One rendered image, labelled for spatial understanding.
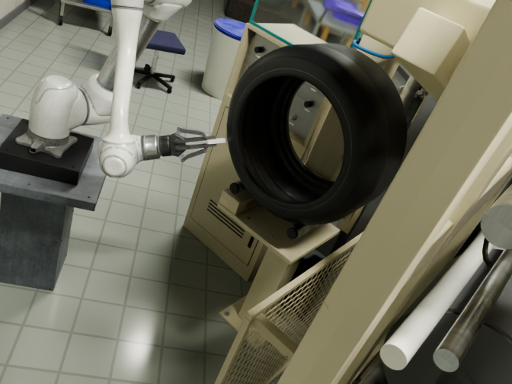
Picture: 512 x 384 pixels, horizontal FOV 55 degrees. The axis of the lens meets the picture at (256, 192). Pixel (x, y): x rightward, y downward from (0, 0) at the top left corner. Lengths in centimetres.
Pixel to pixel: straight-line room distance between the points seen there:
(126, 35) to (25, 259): 115
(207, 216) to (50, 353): 111
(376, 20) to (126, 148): 86
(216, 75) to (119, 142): 322
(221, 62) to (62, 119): 285
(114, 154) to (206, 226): 138
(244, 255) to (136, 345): 78
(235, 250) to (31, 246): 106
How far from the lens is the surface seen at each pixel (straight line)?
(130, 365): 229
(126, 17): 171
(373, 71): 160
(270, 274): 233
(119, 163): 156
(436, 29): 101
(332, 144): 195
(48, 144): 208
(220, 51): 468
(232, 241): 275
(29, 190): 200
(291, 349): 121
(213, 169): 270
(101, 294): 252
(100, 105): 208
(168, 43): 450
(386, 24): 115
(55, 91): 200
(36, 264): 241
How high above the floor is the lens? 184
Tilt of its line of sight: 31 degrees down
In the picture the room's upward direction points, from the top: 22 degrees clockwise
